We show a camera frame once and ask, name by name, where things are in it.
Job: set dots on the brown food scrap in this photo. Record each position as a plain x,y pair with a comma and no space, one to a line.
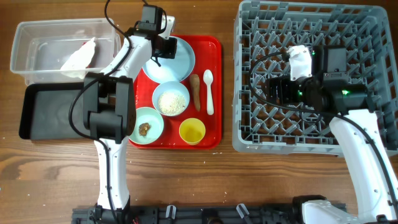
144,128

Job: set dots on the red plastic tray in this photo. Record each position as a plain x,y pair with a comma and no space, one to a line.
208,54

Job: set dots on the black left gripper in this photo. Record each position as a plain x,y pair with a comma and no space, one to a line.
171,51

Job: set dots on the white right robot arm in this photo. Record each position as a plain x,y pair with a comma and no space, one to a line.
318,79

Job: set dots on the brown carrot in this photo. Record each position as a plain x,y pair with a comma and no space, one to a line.
195,88

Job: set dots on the black waste tray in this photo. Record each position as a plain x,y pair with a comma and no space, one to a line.
45,111

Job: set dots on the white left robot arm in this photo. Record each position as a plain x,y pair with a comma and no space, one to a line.
109,109

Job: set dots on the light green bowl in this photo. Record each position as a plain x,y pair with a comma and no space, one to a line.
154,118

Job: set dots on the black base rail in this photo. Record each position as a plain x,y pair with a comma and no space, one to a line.
239,214

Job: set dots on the grey dishwasher rack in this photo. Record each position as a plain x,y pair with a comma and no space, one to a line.
263,29

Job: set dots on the large light blue plate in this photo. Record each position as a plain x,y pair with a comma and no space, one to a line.
172,70

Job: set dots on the yellow plastic cup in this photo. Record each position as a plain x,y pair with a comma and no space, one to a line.
192,131

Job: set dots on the white plastic spoon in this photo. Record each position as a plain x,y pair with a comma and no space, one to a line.
208,79

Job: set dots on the white rice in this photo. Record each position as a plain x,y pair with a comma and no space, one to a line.
171,104

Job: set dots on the white napkin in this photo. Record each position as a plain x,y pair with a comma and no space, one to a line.
75,66

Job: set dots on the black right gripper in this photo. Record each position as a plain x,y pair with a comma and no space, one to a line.
284,84

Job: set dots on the light blue rice bowl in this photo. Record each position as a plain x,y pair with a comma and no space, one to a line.
175,87

